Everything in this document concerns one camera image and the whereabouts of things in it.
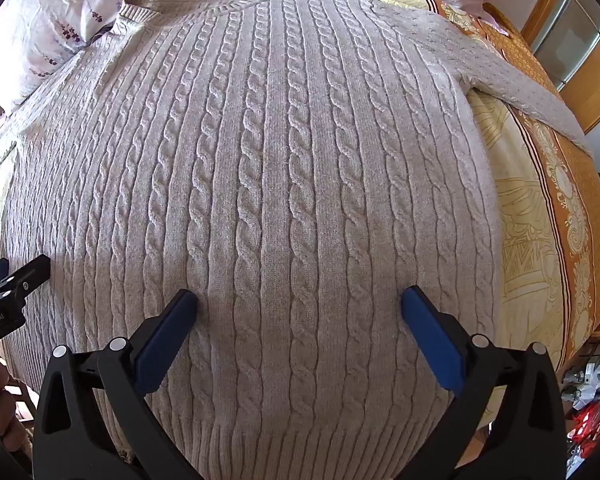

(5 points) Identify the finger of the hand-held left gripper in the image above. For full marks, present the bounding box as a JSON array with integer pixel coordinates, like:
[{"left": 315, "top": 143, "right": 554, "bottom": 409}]
[{"left": 0, "top": 254, "right": 51, "bottom": 312}]

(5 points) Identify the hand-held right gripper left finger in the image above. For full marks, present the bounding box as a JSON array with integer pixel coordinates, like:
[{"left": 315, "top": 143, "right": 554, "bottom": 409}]
[{"left": 32, "top": 289, "right": 203, "bottom": 480}]

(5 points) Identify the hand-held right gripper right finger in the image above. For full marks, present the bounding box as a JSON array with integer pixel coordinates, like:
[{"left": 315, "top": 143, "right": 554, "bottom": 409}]
[{"left": 401, "top": 285, "right": 567, "bottom": 480}]

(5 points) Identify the beige cable knit sweater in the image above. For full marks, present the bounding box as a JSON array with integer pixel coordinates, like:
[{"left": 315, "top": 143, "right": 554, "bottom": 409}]
[{"left": 0, "top": 0, "right": 594, "bottom": 480}]

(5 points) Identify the person's left hand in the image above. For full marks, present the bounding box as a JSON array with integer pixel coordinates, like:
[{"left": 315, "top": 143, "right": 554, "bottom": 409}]
[{"left": 0, "top": 358, "right": 28, "bottom": 454}]

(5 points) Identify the yellow orange patterned bedsheet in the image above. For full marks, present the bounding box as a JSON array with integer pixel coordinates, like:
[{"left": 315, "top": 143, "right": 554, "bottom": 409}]
[{"left": 0, "top": 0, "right": 600, "bottom": 466}]

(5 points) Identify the pile of assorted clutter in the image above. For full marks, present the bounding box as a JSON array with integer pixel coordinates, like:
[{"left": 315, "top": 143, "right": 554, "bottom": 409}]
[{"left": 560, "top": 342, "right": 600, "bottom": 480}]

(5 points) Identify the white lavender print pillow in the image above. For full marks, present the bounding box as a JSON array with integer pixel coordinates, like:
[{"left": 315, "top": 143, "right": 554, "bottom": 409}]
[{"left": 0, "top": 0, "right": 248, "bottom": 113}]

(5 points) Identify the wooden wardrobe with glass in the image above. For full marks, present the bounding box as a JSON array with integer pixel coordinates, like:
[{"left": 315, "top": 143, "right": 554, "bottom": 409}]
[{"left": 482, "top": 0, "right": 600, "bottom": 136}]

